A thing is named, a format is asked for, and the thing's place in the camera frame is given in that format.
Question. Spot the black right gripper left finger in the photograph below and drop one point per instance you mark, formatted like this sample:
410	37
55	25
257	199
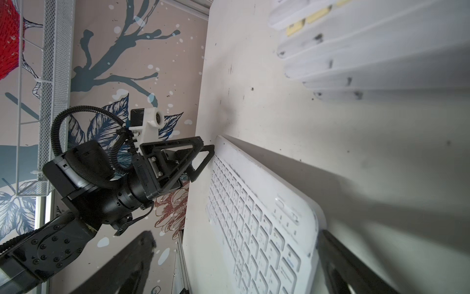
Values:
127	272

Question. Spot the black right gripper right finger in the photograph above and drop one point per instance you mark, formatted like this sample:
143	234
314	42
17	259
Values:
344	273

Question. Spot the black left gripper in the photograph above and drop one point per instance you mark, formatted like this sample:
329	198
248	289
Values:
160	165

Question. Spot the white keyboard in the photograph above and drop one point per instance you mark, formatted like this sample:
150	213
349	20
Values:
301	13
268	229

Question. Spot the yellow keyboard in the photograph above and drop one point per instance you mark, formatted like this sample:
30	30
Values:
350	20
420	95

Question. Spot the green keyboard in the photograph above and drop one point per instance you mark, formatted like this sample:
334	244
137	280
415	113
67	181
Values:
381	44

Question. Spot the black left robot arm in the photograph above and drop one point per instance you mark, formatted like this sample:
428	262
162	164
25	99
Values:
85	179

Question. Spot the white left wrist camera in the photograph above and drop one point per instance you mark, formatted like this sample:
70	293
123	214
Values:
145	124

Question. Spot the white wire mesh basket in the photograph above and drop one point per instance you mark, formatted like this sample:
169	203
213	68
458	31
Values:
54	38

